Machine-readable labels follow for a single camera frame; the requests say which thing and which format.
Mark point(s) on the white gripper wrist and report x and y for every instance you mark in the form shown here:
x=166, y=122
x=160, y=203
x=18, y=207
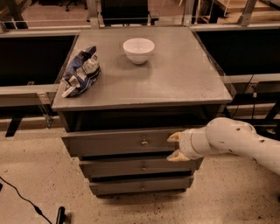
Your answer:
x=185, y=143

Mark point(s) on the grey top drawer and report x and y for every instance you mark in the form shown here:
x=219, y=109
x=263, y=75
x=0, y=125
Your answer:
x=118, y=141

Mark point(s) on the grey drawer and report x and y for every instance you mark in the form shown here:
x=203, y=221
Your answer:
x=141, y=185
x=118, y=141
x=135, y=166

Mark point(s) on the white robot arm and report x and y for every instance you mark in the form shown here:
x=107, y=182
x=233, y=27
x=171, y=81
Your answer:
x=223, y=135

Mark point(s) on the grey bottom drawer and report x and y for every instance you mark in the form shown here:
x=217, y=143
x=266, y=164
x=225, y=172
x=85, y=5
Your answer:
x=141, y=185

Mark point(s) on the grey middle drawer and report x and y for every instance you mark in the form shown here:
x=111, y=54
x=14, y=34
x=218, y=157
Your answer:
x=135, y=166

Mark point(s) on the white ceramic bowl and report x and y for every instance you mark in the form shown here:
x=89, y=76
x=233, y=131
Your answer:
x=138, y=50

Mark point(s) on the blue crumpled chip bag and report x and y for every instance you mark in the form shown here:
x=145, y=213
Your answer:
x=81, y=73

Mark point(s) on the black office chair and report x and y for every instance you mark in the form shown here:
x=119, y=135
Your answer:
x=127, y=12

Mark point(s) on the black post on floor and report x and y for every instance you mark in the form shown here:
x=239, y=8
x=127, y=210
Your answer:
x=61, y=216

